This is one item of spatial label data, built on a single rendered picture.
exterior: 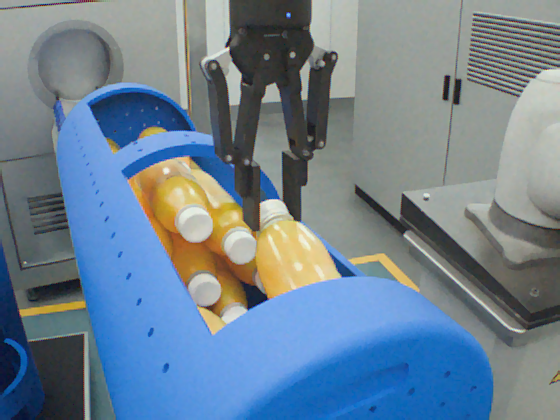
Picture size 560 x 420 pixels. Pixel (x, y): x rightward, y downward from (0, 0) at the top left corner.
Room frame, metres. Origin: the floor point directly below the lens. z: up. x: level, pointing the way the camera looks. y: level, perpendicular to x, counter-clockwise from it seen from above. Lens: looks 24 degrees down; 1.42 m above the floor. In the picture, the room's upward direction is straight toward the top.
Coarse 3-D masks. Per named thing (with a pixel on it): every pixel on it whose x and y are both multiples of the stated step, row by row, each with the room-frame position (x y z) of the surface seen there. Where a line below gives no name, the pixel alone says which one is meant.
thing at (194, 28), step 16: (192, 0) 1.66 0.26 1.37; (192, 16) 1.66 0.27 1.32; (192, 32) 1.66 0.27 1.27; (192, 48) 1.66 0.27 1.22; (192, 64) 1.66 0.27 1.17; (192, 80) 1.66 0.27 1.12; (192, 96) 1.66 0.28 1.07; (192, 112) 1.66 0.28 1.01; (208, 112) 1.68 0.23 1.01; (208, 128) 1.68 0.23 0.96
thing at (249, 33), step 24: (240, 0) 0.47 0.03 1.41; (264, 0) 0.46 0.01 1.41; (288, 0) 0.46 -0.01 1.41; (240, 24) 0.47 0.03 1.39; (264, 24) 0.46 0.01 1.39; (288, 24) 0.46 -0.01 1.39; (240, 48) 0.47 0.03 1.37; (264, 48) 0.48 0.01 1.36; (312, 48) 0.50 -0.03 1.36; (240, 72) 0.49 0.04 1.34
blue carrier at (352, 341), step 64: (64, 128) 0.94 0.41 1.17; (192, 128) 1.03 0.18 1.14; (64, 192) 0.75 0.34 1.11; (128, 192) 0.52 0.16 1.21; (128, 256) 0.41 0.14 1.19; (128, 320) 0.34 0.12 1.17; (192, 320) 0.29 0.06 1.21; (256, 320) 0.27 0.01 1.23; (320, 320) 0.26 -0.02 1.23; (384, 320) 0.26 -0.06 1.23; (448, 320) 0.29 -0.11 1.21; (128, 384) 0.29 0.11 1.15; (192, 384) 0.24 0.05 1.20; (256, 384) 0.22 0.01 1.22; (320, 384) 0.23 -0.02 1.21; (384, 384) 0.26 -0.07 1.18; (448, 384) 0.28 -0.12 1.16
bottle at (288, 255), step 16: (272, 224) 0.47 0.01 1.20; (288, 224) 0.46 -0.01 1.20; (272, 240) 0.44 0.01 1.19; (288, 240) 0.44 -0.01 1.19; (304, 240) 0.44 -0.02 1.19; (256, 256) 0.45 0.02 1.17; (272, 256) 0.43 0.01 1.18; (288, 256) 0.42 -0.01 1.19; (304, 256) 0.42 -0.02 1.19; (320, 256) 0.43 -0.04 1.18; (272, 272) 0.42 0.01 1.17; (288, 272) 0.41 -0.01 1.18; (304, 272) 0.41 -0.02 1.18; (320, 272) 0.41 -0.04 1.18; (336, 272) 0.42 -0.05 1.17; (272, 288) 0.41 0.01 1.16; (288, 288) 0.40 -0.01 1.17
